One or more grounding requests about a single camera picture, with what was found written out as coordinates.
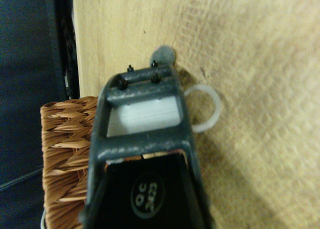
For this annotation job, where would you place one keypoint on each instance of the grey and white plush toy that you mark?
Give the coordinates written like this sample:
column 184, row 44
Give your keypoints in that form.
column 163, row 54

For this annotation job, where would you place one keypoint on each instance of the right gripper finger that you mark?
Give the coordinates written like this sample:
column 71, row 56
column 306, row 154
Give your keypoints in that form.
column 142, row 144

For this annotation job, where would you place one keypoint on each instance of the brown wicker basket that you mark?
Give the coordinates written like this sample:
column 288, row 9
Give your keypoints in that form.
column 65, row 139

